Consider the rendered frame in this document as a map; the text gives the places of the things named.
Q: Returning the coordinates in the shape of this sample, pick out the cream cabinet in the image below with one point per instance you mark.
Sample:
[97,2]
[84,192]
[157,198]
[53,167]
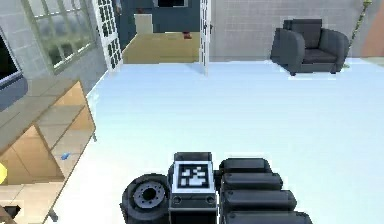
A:
[143,23]

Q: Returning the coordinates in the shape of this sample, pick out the yellow round object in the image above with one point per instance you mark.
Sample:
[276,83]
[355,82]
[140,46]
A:
[2,173]

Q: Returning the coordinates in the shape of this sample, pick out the dark grey armchair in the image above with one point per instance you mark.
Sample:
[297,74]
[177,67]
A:
[308,50]

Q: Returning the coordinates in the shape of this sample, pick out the green house plant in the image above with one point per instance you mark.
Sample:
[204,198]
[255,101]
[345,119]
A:
[359,23]

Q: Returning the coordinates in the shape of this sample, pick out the white framed window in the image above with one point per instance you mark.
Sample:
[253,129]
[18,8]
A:
[58,31]

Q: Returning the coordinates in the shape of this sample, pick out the wooden shelf unit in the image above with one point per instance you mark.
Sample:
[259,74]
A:
[40,140]

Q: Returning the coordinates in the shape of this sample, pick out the small blue object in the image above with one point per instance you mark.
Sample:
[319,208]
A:
[65,156]

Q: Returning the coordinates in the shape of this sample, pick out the black television set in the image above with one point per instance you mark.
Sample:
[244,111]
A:
[8,73]

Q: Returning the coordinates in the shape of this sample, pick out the small red object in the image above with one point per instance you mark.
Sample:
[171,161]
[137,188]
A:
[187,34]

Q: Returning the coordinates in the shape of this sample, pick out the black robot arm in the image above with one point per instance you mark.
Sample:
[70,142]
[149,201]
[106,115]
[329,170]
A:
[250,195]

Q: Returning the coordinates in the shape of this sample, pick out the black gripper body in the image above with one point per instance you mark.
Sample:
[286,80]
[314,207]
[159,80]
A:
[146,196]

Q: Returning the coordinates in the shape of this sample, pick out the white lattice room door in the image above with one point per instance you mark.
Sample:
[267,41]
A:
[205,33]
[108,33]

